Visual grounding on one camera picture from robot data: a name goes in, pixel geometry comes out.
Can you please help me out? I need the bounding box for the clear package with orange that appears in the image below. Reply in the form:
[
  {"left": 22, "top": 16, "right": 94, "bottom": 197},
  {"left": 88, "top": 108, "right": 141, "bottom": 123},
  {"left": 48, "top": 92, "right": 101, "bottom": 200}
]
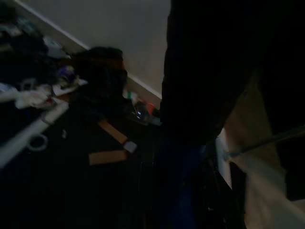
[{"left": 125, "top": 101, "right": 163, "bottom": 126}]

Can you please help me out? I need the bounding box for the green white packet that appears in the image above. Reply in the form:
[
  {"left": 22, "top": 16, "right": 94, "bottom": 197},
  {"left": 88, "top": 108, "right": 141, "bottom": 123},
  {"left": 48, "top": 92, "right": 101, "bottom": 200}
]
[{"left": 126, "top": 90, "right": 139, "bottom": 101}]

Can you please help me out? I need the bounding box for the small white paper piece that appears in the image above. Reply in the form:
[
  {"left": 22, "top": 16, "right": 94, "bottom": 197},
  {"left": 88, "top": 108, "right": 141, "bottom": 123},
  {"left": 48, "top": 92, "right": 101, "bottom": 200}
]
[{"left": 123, "top": 141, "right": 138, "bottom": 154}]

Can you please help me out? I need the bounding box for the brown cardboard strip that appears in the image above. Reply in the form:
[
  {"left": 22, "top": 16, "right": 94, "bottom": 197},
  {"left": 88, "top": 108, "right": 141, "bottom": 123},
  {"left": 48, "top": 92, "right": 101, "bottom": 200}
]
[{"left": 98, "top": 120, "right": 129, "bottom": 146}]

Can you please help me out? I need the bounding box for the black garment with brown band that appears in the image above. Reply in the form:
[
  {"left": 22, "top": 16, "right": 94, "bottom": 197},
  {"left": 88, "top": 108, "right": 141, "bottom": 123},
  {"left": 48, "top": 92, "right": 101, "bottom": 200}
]
[{"left": 71, "top": 46, "right": 134, "bottom": 120}]

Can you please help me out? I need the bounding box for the brown cardboard piece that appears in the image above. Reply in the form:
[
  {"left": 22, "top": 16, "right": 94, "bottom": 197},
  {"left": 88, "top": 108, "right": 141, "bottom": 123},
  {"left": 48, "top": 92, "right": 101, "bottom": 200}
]
[{"left": 88, "top": 150, "right": 129, "bottom": 166}]

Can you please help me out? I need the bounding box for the white paper sheet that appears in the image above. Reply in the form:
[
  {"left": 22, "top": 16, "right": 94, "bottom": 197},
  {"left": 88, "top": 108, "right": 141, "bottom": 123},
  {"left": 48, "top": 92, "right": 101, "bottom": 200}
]
[{"left": 51, "top": 78, "right": 89, "bottom": 96}]

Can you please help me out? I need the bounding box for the purple drink can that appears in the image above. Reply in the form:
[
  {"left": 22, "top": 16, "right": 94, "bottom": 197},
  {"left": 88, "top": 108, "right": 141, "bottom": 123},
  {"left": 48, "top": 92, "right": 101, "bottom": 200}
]
[{"left": 58, "top": 66, "right": 76, "bottom": 82}]

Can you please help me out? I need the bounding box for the white grey small device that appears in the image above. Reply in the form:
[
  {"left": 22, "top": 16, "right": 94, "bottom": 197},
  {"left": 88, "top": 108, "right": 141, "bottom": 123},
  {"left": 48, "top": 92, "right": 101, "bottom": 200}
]
[{"left": 44, "top": 38, "right": 65, "bottom": 52}]

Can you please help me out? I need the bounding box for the slender white tube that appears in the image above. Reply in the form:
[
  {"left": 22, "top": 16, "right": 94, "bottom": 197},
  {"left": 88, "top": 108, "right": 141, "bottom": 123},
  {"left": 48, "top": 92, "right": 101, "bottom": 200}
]
[{"left": 0, "top": 102, "right": 70, "bottom": 168}]

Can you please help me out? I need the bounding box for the crumpled white tissue pile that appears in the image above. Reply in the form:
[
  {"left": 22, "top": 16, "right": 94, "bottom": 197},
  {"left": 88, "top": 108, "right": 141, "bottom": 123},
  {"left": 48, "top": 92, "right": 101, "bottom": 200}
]
[{"left": 13, "top": 86, "right": 52, "bottom": 110}]

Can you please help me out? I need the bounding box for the white tape ring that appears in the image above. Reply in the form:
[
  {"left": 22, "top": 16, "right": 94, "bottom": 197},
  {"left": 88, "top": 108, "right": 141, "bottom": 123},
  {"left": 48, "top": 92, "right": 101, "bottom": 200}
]
[{"left": 28, "top": 134, "right": 49, "bottom": 152}]

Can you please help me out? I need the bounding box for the grey plastic bracket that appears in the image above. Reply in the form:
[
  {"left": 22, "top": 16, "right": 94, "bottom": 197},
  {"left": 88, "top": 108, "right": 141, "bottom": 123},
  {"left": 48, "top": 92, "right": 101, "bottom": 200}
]
[{"left": 20, "top": 81, "right": 33, "bottom": 93}]

